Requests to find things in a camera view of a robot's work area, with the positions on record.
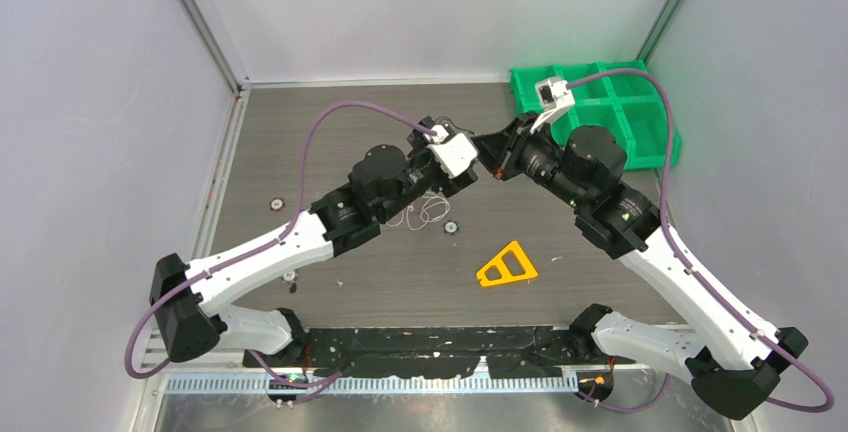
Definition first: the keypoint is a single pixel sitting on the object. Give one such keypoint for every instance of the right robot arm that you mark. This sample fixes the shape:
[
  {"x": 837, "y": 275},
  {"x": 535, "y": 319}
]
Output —
[{"x": 732, "y": 358}]

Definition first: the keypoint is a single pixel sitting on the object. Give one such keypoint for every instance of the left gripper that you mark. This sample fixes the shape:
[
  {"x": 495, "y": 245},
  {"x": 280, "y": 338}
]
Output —
[{"x": 419, "y": 144}]

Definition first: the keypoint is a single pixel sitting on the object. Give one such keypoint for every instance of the poker chip centre right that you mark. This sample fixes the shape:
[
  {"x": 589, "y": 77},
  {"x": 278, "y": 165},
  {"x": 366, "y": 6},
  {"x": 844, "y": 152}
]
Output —
[{"x": 451, "y": 227}]

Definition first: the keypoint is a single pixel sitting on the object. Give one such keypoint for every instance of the left controller board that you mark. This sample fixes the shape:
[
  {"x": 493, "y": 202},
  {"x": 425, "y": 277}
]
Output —
[{"x": 291, "y": 388}]

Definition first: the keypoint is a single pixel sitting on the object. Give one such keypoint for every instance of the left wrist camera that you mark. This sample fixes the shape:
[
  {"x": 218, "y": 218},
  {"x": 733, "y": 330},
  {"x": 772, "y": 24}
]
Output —
[{"x": 454, "y": 151}]

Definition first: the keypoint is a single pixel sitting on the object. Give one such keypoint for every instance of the green compartment bin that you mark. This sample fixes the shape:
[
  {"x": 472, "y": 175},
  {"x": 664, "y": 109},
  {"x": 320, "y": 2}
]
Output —
[{"x": 627, "y": 105}]

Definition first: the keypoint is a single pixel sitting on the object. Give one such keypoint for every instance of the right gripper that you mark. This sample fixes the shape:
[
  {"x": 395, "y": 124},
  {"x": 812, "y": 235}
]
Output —
[{"x": 500, "y": 152}]

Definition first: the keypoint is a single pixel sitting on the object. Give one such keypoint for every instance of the controller board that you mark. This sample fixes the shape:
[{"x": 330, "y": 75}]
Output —
[
  {"x": 291, "y": 388},
  {"x": 595, "y": 386}
]

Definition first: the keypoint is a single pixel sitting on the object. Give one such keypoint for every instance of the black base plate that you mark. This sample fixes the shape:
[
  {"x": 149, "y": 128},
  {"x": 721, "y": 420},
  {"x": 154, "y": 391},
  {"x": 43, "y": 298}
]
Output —
[{"x": 447, "y": 352}]

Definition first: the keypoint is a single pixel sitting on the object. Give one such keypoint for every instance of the yellow triangular plastic part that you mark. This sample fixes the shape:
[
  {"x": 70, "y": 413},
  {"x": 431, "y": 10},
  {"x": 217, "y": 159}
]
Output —
[{"x": 510, "y": 265}]

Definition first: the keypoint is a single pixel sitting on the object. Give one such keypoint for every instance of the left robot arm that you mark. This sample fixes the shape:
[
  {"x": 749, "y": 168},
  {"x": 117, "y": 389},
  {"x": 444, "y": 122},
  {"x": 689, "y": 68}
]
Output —
[{"x": 193, "y": 302}]

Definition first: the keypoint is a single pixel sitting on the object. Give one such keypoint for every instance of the right controller board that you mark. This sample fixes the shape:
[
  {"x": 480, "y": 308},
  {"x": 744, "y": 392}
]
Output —
[{"x": 595, "y": 386}]

